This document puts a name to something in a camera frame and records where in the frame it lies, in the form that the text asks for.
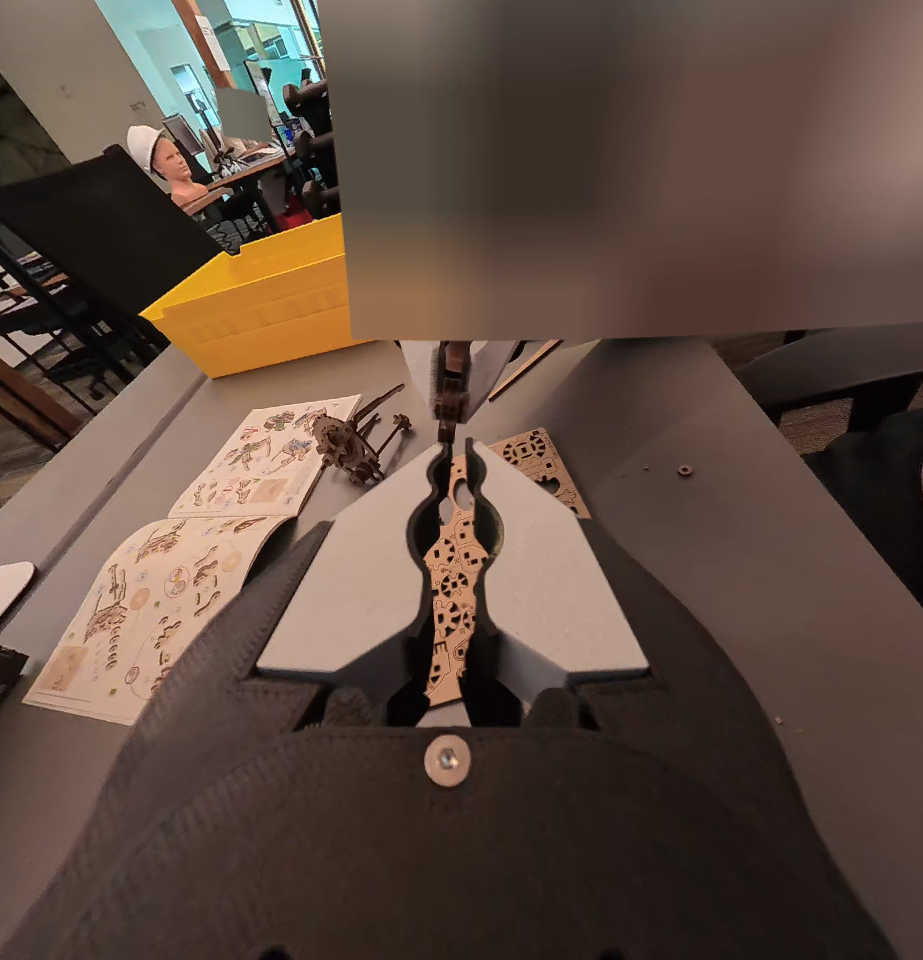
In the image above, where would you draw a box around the yellow plastic bin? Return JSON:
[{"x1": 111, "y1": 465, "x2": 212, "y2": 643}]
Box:
[{"x1": 140, "y1": 212, "x2": 373, "y2": 378}]

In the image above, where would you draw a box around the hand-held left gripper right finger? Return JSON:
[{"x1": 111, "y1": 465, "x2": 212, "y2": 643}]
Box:
[{"x1": 461, "y1": 438, "x2": 651, "y2": 726}]

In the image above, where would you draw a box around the white hard hat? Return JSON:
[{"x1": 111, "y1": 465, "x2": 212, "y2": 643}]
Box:
[{"x1": 126, "y1": 123, "x2": 179, "y2": 175}]

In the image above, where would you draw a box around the black board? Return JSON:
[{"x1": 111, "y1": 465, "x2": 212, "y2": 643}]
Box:
[{"x1": 0, "y1": 144, "x2": 226, "y2": 316}]

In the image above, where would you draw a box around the thin wooden strip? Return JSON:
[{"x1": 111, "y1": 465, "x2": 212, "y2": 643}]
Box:
[{"x1": 487, "y1": 339, "x2": 564, "y2": 402}]

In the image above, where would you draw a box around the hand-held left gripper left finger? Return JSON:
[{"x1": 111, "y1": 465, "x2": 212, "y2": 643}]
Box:
[{"x1": 256, "y1": 444, "x2": 452, "y2": 726}]

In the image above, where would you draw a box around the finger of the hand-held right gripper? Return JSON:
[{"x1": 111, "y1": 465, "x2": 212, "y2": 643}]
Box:
[
  {"x1": 398, "y1": 340, "x2": 442, "y2": 420},
  {"x1": 461, "y1": 340, "x2": 525, "y2": 422}
]

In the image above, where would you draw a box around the white rounded plate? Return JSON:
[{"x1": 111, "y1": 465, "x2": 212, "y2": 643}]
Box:
[{"x1": 0, "y1": 561, "x2": 37, "y2": 637}]

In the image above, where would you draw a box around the background desk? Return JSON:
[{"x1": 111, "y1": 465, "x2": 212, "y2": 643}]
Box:
[{"x1": 206, "y1": 146, "x2": 298, "y2": 226}]

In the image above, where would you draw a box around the assembled wooden mechanical model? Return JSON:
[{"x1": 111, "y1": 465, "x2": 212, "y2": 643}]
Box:
[{"x1": 311, "y1": 384, "x2": 414, "y2": 487}]

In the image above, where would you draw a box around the mannequin head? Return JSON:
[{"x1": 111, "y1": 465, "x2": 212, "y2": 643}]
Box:
[{"x1": 152, "y1": 138, "x2": 234, "y2": 215}]

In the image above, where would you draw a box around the laser-cut wooden parts sheet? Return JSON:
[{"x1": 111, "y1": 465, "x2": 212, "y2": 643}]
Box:
[{"x1": 424, "y1": 427, "x2": 592, "y2": 708}]

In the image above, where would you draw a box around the open instruction booklet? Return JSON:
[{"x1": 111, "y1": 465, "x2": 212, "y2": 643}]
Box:
[{"x1": 22, "y1": 393, "x2": 364, "y2": 727}]

